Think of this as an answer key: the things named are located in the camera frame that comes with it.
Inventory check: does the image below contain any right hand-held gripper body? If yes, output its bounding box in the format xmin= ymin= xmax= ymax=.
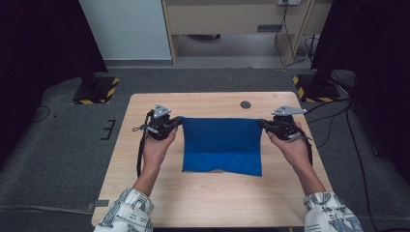
xmin=270 ymin=104 xmax=308 ymax=141

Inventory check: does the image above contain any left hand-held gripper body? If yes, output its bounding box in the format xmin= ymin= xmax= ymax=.
xmin=132 ymin=103 xmax=178 ymax=141

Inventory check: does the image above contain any blue cloth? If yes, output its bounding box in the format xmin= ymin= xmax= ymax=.
xmin=179 ymin=116 xmax=265 ymax=178

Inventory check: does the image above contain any person's left hand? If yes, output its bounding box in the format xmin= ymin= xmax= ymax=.
xmin=141 ymin=127 xmax=179 ymax=169

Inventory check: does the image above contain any person's right hand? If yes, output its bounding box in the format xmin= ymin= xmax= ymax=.
xmin=266 ymin=122 xmax=313 ymax=172

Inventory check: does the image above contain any black yellow striped stand base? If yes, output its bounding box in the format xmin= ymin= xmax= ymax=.
xmin=72 ymin=76 xmax=120 ymax=105
xmin=292 ymin=73 xmax=342 ymax=103

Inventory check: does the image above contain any black tape floor mark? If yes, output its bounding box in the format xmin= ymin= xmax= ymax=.
xmin=100 ymin=119 xmax=117 ymax=141

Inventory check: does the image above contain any dark round object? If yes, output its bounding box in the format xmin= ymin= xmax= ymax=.
xmin=187 ymin=34 xmax=222 ymax=42

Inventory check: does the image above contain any grey tape piece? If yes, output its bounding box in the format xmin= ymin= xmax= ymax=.
xmin=85 ymin=199 xmax=110 ymax=213

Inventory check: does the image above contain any white panel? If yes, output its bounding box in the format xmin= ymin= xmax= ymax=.
xmin=78 ymin=0 xmax=173 ymax=62

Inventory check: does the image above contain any light wooden desk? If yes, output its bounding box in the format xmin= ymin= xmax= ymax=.
xmin=161 ymin=0 xmax=335 ymax=67

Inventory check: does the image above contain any left hand-held gripper black cable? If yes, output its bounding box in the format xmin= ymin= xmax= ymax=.
xmin=136 ymin=110 xmax=153 ymax=178

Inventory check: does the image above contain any hand-held gripper black cable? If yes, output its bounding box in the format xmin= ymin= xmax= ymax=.
xmin=136 ymin=110 xmax=153 ymax=178
xmin=292 ymin=123 xmax=314 ymax=167

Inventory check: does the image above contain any right hand-held gripper black cable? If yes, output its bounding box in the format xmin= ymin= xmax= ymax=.
xmin=292 ymin=123 xmax=314 ymax=167

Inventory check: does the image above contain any black power cable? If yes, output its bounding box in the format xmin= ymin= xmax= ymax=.
xmin=274 ymin=3 xmax=315 ymax=69

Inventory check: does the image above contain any long black floor cable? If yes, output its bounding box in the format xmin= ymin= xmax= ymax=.
xmin=345 ymin=102 xmax=380 ymax=232

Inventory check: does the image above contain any thin black floor cable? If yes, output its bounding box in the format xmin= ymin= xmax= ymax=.
xmin=31 ymin=105 xmax=52 ymax=124

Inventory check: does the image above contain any grey floor cable cover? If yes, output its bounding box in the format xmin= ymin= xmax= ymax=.
xmin=0 ymin=204 xmax=95 ymax=216

